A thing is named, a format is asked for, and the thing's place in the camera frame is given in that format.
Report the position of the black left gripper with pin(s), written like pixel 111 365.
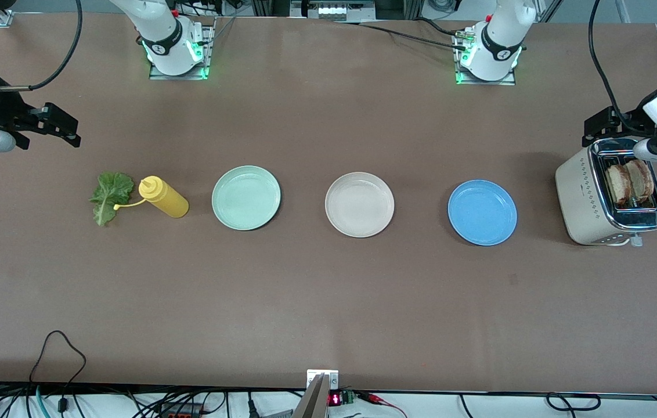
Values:
pixel 617 121

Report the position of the toasted bread slice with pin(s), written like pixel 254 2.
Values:
pixel 642 180
pixel 617 184

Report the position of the green lettuce leaf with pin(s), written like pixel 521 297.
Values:
pixel 109 194

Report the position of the yellow squeeze mustard bottle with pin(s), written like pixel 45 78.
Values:
pixel 169 202

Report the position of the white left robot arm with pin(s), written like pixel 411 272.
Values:
pixel 502 35

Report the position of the blue plate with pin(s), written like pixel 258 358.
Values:
pixel 482 212

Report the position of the light green plate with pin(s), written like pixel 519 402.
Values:
pixel 246 198

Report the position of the beige plate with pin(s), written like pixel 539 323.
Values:
pixel 359 204

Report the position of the beige chrome toaster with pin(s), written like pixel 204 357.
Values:
pixel 581 197

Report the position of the grey vented device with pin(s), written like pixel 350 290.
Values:
pixel 334 10

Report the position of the red and black clip leads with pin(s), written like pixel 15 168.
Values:
pixel 381 399

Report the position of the red LED display module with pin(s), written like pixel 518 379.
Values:
pixel 334 399

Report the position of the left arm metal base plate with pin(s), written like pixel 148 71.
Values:
pixel 508 81

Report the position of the aluminium frame corner bracket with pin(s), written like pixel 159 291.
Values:
pixel 3 20

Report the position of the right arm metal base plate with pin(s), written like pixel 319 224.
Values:
pixel 206 58

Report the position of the small white metal bracket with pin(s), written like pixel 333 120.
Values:
pixel 333 380

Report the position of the grey angled mount post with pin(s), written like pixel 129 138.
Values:
pixel 311 403

